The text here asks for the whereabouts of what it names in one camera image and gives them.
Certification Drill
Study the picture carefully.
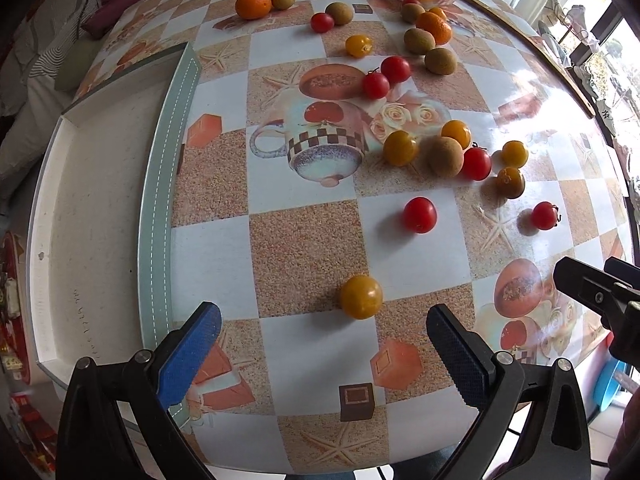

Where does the yellow cherry tomato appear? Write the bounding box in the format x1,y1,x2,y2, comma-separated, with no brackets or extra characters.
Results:
338,274,384,320
345,35,373,58

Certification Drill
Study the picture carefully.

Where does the yellow tomato cluster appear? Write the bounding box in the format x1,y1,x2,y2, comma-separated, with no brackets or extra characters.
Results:
501,140,528,168
440,119,472,150
383,130,419,167

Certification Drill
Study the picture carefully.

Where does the yellow tomato cluster top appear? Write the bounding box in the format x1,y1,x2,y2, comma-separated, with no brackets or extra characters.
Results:
440,119,472,150

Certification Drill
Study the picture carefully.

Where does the dark yellow-green tomato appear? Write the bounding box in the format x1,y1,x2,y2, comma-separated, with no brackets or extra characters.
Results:
496,167,526,200

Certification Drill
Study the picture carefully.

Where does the red cherry tomato pair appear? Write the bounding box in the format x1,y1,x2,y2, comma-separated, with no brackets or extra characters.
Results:
380,56,411,84
361,72,390,100

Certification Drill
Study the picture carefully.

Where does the white tray with green rim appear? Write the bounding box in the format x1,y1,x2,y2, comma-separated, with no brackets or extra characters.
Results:
26,44,201,388

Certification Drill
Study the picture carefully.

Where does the brown longan mid lower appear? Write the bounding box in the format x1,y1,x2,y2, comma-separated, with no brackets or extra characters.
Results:
424,48,458,76

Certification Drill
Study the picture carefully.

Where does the brown longan mid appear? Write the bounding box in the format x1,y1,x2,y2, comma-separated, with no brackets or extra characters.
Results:
402,27,436,55
424,48,458,76

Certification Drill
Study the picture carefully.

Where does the brown longan mid upper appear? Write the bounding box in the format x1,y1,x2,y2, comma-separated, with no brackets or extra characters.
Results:
402,27,436,55

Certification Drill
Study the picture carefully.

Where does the orange mandarin near bowl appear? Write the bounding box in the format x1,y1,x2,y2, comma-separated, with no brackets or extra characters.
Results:
414,12,452,46

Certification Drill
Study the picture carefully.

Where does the small orange fruit near bowl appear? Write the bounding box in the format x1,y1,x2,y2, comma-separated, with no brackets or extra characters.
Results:
430,6,448,21

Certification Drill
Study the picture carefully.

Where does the white striped blanket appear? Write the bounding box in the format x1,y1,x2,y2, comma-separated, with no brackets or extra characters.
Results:
1,0,101,180

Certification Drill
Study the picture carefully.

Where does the large orange mandarin far left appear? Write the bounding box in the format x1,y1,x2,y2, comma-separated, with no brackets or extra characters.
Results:
234,0,272,21

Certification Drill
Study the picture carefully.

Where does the green sofa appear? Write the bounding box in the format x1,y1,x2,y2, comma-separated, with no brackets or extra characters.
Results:
54,0,104,92

